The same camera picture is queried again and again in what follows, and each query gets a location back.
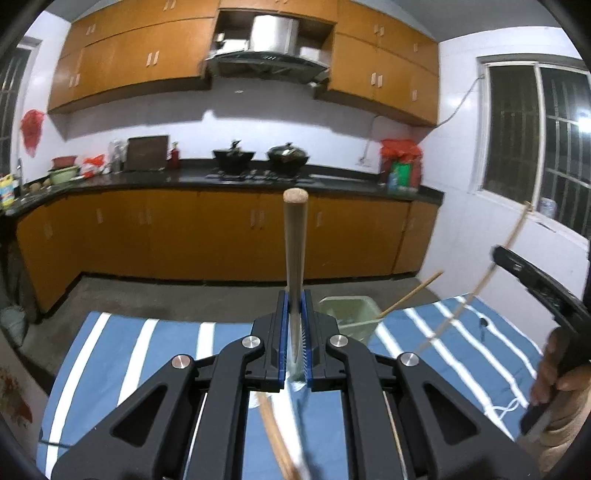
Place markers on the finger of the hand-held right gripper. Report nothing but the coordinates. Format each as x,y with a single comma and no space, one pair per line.
517,265

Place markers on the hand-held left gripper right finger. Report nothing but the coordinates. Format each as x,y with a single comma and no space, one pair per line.
308,341

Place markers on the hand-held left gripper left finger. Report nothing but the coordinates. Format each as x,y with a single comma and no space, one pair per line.
285,341

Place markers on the green perforated utensil holder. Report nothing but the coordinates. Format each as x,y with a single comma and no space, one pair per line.
353,314

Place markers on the long thin bamboo stick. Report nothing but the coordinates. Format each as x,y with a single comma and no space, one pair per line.
466,304

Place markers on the person's right hand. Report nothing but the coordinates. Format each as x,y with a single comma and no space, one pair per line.
547,364

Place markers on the wooden base cabinets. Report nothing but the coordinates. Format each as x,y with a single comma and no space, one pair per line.
184,235

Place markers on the green printed bag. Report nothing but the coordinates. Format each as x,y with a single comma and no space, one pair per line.
399,177

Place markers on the blue white striped cloth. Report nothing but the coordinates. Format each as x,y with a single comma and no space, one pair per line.
138,364

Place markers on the large red plastic bag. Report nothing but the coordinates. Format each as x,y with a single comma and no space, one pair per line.
400,150

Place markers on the gas stove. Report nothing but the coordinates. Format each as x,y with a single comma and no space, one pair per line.
258,175

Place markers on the black wok with glass lid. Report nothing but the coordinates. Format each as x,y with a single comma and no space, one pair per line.
287,159

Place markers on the black kitchen countertop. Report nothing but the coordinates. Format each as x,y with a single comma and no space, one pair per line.
152,177

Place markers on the red bottle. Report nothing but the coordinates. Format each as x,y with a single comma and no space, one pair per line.
174,157

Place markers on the dark cutting board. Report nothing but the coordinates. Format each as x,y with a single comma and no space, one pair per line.
147,153

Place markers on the red and white plastic bag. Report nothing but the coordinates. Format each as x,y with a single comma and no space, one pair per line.
96,165

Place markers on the red basin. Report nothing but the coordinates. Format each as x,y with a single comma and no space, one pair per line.
64,161

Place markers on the steel range hood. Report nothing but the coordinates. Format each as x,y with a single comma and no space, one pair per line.
272,50

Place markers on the yellow detergent bottle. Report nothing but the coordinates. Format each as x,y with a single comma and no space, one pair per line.
8,191

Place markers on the metal faucet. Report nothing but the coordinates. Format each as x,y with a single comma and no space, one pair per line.
20,168

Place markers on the dark barred window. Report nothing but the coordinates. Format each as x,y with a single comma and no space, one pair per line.
11,101

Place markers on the barred window with white frame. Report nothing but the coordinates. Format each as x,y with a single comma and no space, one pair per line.
545,138

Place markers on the wooden wall cabinets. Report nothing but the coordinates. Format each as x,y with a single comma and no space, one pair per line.
388,64
134,55

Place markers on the red plastic bag on wall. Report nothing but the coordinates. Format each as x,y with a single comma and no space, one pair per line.
33,131

